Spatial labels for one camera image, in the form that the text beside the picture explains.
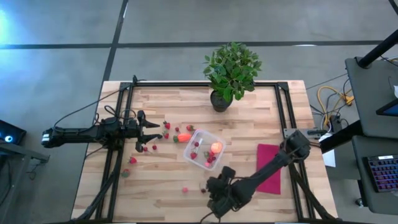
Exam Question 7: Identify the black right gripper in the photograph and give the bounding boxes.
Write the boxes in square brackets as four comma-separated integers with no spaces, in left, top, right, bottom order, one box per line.
[205,166,250,219]

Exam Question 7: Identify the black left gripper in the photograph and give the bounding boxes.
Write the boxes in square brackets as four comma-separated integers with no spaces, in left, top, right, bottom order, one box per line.
[123,110,164,153]

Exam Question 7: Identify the orange toy carrot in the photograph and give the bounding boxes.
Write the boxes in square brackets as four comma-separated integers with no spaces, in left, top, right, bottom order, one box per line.
[172,133,193,144]

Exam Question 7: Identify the orange toy peach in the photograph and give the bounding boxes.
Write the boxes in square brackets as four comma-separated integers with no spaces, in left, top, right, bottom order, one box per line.
[210,141,224,154]

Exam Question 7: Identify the clear plastic tupperware container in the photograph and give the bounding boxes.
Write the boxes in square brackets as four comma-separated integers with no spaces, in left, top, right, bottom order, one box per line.
[182,128,227,172]

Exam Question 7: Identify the red cloth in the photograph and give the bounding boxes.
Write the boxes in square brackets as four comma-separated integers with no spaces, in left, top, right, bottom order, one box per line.
[255,142,282,195]

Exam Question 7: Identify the potted green plant black pot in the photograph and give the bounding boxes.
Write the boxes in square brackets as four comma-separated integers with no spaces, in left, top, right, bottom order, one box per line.
[202,41,263,113]

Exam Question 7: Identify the white paper sheet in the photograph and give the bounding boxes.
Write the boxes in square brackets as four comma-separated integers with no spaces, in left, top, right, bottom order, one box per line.
[320,133,337,168]

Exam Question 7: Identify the grey metal stand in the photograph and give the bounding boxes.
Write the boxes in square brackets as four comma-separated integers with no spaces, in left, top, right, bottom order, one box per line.
[0,142,50,218]

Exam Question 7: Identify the black power strip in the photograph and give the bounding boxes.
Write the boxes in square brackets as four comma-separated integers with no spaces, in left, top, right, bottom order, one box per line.
[328,114,343,134]

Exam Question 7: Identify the black diagonal desk bar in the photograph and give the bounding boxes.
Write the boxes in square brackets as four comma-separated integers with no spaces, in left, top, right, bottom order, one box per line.
[319,120,363,154]

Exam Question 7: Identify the black device blue light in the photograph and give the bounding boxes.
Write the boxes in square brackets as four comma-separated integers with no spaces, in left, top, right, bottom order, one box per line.
[0,119,27,146]

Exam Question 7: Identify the grey side desk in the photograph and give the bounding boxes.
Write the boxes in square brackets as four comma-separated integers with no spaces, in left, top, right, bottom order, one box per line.
[351,135,398,216]
[344,57,398,139]

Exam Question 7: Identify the black backlit keyboard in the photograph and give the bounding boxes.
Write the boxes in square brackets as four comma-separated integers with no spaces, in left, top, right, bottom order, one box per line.
[364,154,398,193]

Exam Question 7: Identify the black tablet blue screen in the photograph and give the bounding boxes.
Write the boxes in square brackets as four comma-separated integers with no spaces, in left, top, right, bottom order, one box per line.
[375,98,398,118]

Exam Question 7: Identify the black pole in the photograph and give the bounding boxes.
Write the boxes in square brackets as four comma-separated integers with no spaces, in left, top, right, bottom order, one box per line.
[355,29,398,68]

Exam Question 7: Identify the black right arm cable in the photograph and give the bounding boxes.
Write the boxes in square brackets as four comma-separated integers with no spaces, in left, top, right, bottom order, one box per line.
[200,210,216,223]

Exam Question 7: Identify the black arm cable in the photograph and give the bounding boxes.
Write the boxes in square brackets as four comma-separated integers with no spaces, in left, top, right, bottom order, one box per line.
[52,74,147,133]
[200,210,216,223]

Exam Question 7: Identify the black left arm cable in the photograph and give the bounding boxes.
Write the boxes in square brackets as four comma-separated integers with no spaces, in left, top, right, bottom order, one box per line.
[52,74,147,133]

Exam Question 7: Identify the black aluminium table frame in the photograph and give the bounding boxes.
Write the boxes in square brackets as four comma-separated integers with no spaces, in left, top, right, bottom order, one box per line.
[70,81,340,223]

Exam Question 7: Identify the grey metal bracket plate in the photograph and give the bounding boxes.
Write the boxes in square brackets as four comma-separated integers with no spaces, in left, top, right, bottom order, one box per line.
[284,127,328,139]

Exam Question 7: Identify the yellow cable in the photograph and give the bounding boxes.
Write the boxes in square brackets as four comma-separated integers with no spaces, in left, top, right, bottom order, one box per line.
[316,86,355,125]

